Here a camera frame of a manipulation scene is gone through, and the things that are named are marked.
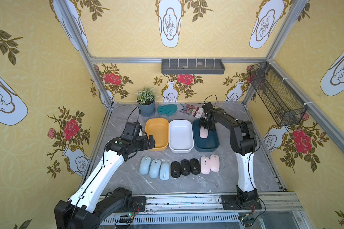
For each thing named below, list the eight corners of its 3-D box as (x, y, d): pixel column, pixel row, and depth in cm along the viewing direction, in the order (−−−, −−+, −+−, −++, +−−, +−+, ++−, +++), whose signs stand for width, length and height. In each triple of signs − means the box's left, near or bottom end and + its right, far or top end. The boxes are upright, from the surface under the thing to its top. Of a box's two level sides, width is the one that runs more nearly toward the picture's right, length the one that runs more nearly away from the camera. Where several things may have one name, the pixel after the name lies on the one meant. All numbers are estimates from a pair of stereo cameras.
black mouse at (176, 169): (171, 177, 85) (171, 176, 82) (171, 162, 90) (171, 160, 88) (180, 177, 85) (180, 176, 82) (180, 162, 90) (180, 161, 88)
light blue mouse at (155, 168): (148, 178, 84) (148, 176, 82) (150, 160, 91) (150, 158, 89) (160, 178, 84) (160, 176, 82) (161, 160, 91) (161, 158, 89)
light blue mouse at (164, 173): (159, 180, 83) (158, 178, 81) (160, 163, 90) (160, 161, 87) (169, 180, 84) (169, 178, 81) (170, 163, 90) (169, 161, 87)
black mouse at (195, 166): (190, 174, 86) (191, 173, 83) (189, 160, 91) (190, 158, 89) (200, 174, 86) (200, 173, 83) (198, 160, 91) (199, 158, 89)
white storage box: (168, 153, 94) (168, 149, 89) (169, 124, 109) (169, 119, 105) (193, 153, 94) (195, 149, 89) (191, 124, 110) (192, 119, 105)
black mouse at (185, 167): (180, 175, 85) (181, 174, 83) (180, 161, 91) (180, 159, 89) (190, 175, 85) (190, 174, 83) (189, 161, 91) (189, 159, 89)
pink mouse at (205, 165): (200, 173, 86) (200, 172, 84) (200, 156, 93) (201, 155, 91) (209, 175, 86) (210, 173, 84) (209, 157, 93) (209, 156, 91)
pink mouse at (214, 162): (209, 171, 87) (210, 169, 85) (209, 154, 94) (210, 153, 92) (219, 172, 87) (220, 171, 85) (218, 155, 93) (219, 154, 92)
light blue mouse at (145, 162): (139, 174, 86) (138, 173, 83) (141, 157, 92) (141, 155, 90) (149, 174, 86) (149, 173, 83) (151, 157, 93) (151, 155, 90)
